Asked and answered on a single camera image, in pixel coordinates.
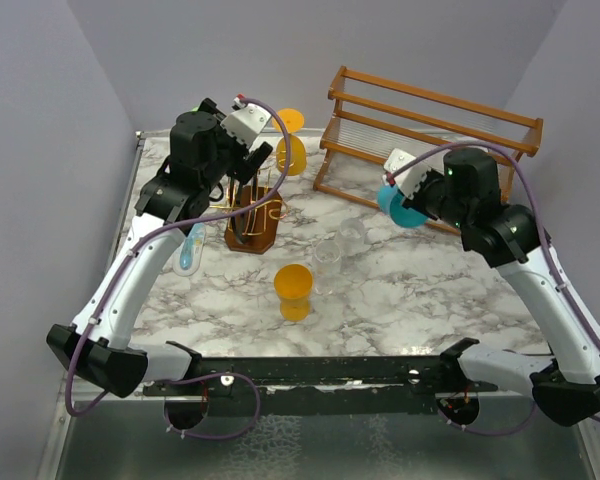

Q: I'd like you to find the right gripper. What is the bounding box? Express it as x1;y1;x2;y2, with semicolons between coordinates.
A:
398;165;471;234

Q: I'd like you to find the blue plastic wine glass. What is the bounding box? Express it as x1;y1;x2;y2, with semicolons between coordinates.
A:
377;184;427;228

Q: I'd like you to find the orange wine glass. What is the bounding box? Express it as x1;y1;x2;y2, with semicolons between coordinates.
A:
276;108;307;176
274;264;313;322

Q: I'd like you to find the orange wine glass front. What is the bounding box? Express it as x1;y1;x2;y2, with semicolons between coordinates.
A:
274;264;313;322

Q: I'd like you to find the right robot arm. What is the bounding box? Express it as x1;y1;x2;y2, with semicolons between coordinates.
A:
386;142;600;427

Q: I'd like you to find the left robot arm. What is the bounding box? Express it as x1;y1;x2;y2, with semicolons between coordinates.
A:
46;96;272;398

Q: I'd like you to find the clear wine glass rear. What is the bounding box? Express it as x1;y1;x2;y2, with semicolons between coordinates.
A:
336;218;366;257

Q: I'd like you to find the clear wine glass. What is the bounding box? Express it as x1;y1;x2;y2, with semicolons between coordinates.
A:
312;240;342;295
336;218;366;257

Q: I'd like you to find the wooden shelf rack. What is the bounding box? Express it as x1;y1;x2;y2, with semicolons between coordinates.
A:
313;66;544;208

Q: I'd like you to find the clear wine glass front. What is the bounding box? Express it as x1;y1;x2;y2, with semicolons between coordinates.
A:
312;240;342;295

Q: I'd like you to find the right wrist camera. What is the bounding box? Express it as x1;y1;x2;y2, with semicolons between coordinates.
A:
382;148;433;200

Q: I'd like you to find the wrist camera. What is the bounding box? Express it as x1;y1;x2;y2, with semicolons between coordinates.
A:
220;94;271;148
382;148;433;200

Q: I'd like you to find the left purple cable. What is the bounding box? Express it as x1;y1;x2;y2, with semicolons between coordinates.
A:
64;95;294;441

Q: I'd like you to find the purple cable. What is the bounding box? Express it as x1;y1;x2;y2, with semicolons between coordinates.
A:
387;142;600;437
64;95;294;441

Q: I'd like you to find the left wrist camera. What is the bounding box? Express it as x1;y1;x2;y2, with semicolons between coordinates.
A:
220;94;271;148

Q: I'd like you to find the gold wire wine glass rack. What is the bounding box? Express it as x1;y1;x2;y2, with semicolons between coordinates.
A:
211;162;287;255

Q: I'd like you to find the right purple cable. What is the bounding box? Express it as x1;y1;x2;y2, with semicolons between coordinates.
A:
387;142;600;437

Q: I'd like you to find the black mounting rail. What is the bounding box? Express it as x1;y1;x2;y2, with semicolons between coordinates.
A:
143;356;497;417

